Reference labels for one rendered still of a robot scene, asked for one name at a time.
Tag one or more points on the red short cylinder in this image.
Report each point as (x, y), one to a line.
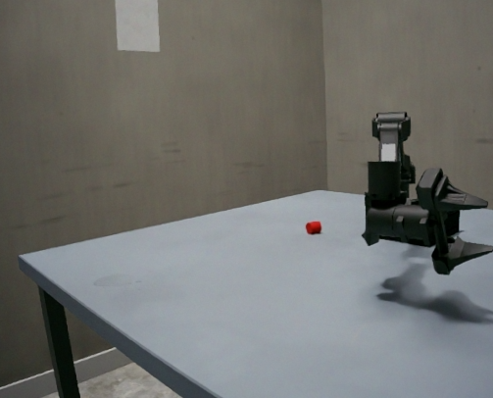
(313, 227)

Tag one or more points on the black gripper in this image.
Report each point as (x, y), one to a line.
(411, 221)

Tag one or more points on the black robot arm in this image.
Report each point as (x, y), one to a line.
(384, 179)

